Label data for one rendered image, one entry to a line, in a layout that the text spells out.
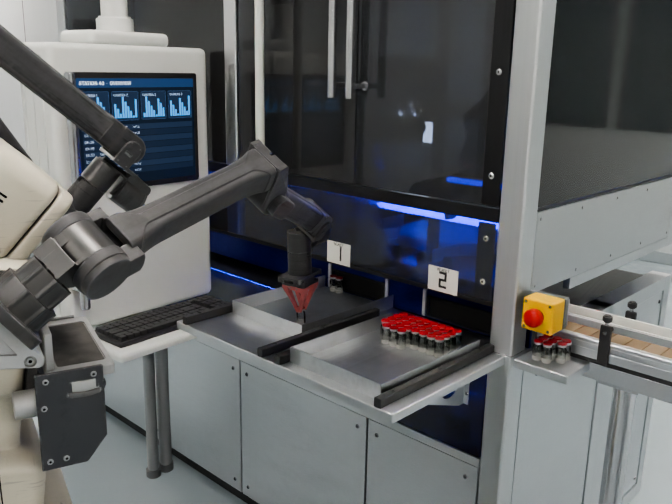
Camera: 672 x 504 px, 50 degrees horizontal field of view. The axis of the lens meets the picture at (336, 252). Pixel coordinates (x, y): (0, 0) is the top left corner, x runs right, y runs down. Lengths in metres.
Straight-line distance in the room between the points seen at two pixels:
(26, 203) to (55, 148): 0.81
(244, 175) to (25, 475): 0.58
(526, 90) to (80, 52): 1.09
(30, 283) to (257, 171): 0.41
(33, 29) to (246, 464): 4.61
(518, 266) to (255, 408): 1.10
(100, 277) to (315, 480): 1.38
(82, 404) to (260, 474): 1.33
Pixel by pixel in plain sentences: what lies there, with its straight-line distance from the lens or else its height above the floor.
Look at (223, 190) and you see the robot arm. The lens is 1.15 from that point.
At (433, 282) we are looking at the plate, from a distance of 1.73.
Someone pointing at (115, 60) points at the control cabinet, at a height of 1.51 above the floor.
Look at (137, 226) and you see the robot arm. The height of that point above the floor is 1.28.
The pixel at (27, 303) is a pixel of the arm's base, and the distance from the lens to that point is 1.00.
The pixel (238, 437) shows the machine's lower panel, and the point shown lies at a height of 0.30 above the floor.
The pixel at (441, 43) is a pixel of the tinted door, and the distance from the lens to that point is 1.68.
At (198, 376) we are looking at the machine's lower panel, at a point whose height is 0.45.
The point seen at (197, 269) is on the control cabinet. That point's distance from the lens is 2.24.
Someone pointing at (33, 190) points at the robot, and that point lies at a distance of 1.12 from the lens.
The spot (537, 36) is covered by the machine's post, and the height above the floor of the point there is 1.57.
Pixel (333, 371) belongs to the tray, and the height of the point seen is 0.90.
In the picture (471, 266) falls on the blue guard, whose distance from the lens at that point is 1.66.
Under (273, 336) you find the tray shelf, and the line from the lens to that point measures 1.72.
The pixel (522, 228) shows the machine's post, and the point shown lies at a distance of 1.58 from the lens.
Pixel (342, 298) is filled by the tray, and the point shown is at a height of 0.88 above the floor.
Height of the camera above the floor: 1.50
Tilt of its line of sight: 14 degrees down
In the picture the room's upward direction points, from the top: 1 degrees clockwise
